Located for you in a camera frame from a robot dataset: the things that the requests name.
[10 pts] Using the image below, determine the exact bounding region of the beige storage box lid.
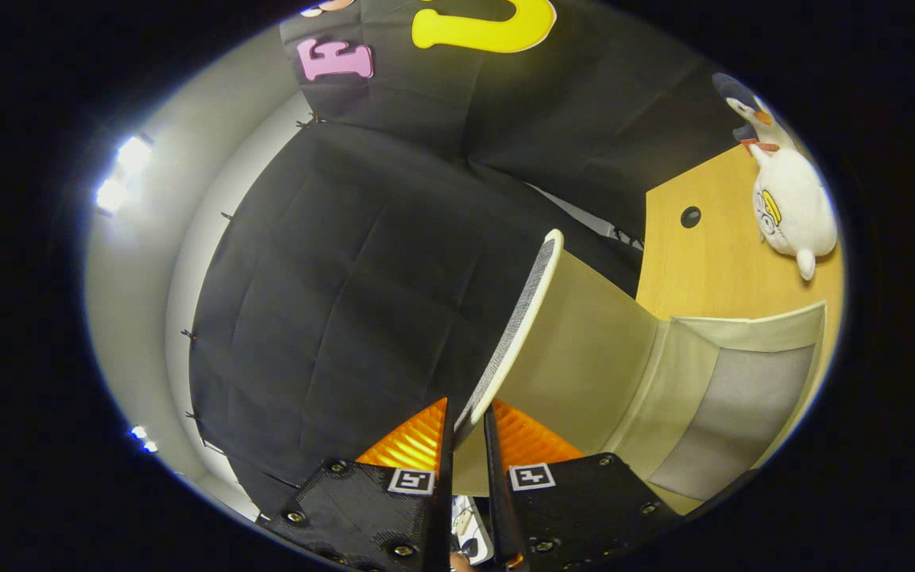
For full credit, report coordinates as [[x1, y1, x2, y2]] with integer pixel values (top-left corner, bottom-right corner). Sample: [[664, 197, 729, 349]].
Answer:
[[452, 229, 662, 497]]

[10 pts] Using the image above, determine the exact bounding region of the white plush duck toy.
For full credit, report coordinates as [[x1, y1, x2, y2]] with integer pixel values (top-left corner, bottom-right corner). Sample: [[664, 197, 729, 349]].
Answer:
[[751, 141, 840, 281]]

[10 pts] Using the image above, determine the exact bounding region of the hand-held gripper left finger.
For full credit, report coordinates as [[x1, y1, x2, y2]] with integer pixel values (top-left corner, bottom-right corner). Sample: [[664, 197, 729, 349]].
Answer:
[[259, 397, 455, 572]]

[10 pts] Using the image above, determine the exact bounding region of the navy plush penguin toy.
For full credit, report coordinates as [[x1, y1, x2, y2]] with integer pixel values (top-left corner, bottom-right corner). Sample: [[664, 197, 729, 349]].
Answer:
[[712, 73, 793, 153]]

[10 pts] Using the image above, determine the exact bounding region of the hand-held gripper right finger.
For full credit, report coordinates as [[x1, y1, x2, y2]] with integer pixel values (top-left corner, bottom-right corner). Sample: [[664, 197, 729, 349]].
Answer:
[[484, 399, 681, 572]]

